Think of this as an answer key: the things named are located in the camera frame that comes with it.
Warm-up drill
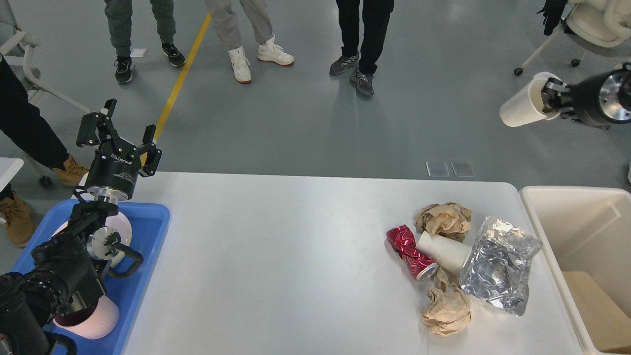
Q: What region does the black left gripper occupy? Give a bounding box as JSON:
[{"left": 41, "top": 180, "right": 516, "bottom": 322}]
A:
[{"left": 76, "top": 99, "right": 162, "bottom": 201}]

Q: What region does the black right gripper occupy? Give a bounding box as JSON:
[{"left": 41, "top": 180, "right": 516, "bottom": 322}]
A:
[{"left": 541, "top": 69, "right": 631, "bottom": 130}]

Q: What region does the white paper cup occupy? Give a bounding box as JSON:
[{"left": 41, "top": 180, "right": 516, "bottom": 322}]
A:
[
  {"left": 416, "top": 231, "right": 472, "bottom": 277},
  {"left": 499, "top": 72, "right": 561, "bottom": 127}
]

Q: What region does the silver foil wrapper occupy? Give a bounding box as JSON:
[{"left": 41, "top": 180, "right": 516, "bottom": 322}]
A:
[{"left": 459, "top": 216, "right": 542, "bottom": 316}]

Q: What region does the brown paper bag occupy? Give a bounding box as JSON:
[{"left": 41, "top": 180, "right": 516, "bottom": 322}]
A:
[{"left": 562, "top": 271, "right": 631, "bottom": 355}]

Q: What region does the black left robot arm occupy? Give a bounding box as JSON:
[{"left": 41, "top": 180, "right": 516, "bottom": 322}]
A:
[{"left": 0, "top": 99, "right": 162, "bottom": 355}]

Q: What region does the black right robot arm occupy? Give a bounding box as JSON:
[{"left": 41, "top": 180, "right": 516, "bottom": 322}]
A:
[{"left": 540, "top": 63, "right": 631, "bottom": 130}]

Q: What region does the blue plastic tray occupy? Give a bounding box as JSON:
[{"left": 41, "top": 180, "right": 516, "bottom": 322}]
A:
[{"left": 11, "top": 199, "right": 171, "bottom": 355}]

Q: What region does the white rolling chair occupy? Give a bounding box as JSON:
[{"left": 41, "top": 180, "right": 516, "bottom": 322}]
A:
[{"left": 513, "top": 0, "right": 631, "bottom": 76}]

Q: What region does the person with tan boots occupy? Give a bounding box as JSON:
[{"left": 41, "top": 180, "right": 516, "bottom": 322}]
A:
[{"left": 0, "top": 57, "right": 89, "bottom": 248}]

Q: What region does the right clear floor plate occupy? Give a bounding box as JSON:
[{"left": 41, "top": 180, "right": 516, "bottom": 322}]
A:
[{"left": 451, "top": 160, "right": 476, "bottom": 178}]

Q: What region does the clear floor plate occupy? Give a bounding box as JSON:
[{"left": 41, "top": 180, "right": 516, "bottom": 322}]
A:
[
  {"left": 425, "top": 160, "right": 451, "bottom": 178},
  {"left": 451, "top": 160, "right": 476, "bottom": 178}
]

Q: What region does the person in grey trousers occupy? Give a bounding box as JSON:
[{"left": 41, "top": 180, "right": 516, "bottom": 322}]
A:
[{"left": 104, "top": 0, "right": 186, "bottom": 84}]

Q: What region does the white plastic bin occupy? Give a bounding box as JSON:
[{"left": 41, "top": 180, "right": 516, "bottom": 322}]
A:
[{"left": 520, "top": 186, "right": 631, "bottom": 355}]

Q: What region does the left clear floor plate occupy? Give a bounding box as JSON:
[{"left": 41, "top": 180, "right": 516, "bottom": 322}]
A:
[{"left": 425, "top": 160, "right": 451, "bottom": 178}]

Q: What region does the crumpled brown paper upper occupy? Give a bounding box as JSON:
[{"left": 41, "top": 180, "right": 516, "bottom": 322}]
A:
[{"left": 414, "top": 202, "right": 473, "bottom": 243}]

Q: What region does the person with white sneakers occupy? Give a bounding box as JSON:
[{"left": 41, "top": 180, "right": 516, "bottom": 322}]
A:
[{"left": 205, "top": 0, "right": 295, "bottom": 84}]

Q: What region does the tipped white paper cup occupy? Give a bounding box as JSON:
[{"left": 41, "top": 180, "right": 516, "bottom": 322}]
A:
[{"left": 416, "top": 231, "right": 472, "bottom": 277}]

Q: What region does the person in black trousers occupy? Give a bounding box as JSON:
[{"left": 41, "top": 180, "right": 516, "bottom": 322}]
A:
[{"left": 329, "top": 0, "right": 394, "bottom": 97}]

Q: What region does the red foil wrapper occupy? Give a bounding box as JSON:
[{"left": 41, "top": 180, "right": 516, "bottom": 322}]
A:
[{"left": 386, "top": 225, "right": 439, "bottom": 280}]

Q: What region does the crumpled brown paper ball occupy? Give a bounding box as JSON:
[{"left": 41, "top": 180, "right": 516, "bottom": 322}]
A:
[{"left": 421, "top": 284, "right": 472, "bottom": 337}]

